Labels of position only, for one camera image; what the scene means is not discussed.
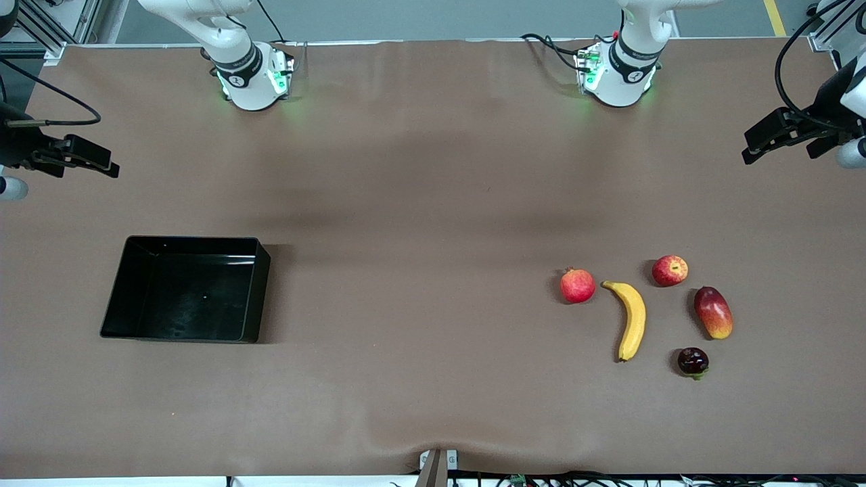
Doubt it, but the black plastic box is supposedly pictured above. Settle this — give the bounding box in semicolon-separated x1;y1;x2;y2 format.
99;235;271;344

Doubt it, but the red yellow apple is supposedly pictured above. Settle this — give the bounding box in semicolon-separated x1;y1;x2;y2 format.
652;255;689;287

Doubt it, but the yellow banana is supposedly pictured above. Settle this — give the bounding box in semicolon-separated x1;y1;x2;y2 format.
601;281;647;363

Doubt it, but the red yellow mango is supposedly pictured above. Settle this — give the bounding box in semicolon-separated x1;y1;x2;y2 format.
693;286;734;340

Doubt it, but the dark purple mangosteen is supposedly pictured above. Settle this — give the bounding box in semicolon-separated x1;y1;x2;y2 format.
677;347;710;380

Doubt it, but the red pomegranate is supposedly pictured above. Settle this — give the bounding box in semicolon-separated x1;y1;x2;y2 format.
559;266;597;304

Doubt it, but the table cover sheet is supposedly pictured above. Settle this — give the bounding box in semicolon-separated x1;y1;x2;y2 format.
0;37;866;478

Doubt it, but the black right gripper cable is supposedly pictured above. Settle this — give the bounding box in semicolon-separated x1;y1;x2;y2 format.
0;60;102;128

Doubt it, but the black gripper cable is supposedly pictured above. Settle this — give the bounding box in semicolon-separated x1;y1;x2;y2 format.
0;60;102;128
775;0;866;133

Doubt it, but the aluminium frame profile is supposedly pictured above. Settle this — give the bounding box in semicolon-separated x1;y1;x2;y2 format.
807;0;866;53
0;0;102;66

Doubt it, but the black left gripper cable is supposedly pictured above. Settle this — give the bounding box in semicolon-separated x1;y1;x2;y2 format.
775;0;866;133

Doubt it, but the black right arm base cable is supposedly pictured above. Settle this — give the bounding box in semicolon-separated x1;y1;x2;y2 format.
254;0;288;45

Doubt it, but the black arm base cable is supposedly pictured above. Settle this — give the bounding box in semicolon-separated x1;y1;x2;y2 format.
520;32;599;72
254;0;288;45

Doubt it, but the black left arm base cable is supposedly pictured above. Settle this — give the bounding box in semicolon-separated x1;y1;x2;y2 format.
520;32;599;72

